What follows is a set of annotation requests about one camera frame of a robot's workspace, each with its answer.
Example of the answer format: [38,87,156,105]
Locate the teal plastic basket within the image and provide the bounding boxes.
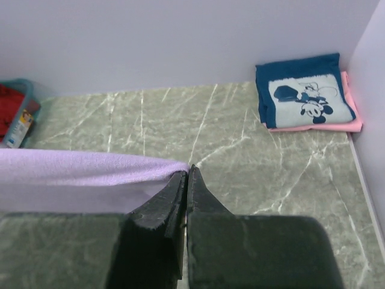
[1,79,41,148]

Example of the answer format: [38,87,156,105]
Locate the lilac purple t-shirt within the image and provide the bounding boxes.
[1,149,189,213]

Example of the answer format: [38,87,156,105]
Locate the red t-shirt in basket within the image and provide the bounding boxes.
[0,84,25,140]

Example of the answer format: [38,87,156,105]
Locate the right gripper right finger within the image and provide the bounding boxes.
[186,166,343,288]

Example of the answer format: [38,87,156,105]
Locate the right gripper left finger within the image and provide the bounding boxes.
[106,172,187,288]

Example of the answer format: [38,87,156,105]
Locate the folded blue printed t-shirt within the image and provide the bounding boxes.
[256,52,356,129]

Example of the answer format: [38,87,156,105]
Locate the folded pink t-shirt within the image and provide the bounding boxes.
[257,72,363,132]

